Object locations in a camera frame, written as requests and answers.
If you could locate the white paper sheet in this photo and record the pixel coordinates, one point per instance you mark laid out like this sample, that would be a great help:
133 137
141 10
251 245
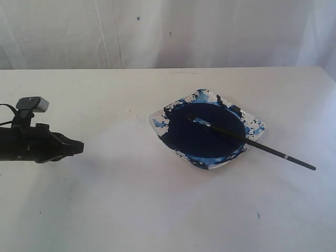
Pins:
134 194

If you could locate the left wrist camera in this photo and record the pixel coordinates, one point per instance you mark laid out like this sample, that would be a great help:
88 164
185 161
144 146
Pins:
34 104

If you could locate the white square paint dish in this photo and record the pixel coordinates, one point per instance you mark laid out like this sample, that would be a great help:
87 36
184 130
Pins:
177 127

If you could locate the black paintbrush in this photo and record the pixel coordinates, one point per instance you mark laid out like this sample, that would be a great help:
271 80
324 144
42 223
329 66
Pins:
252 143

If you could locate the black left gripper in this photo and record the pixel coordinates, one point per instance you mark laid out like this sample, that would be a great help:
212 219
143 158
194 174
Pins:
37 144

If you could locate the white backdrop cloth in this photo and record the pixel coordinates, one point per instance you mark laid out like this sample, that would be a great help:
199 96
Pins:
166 34

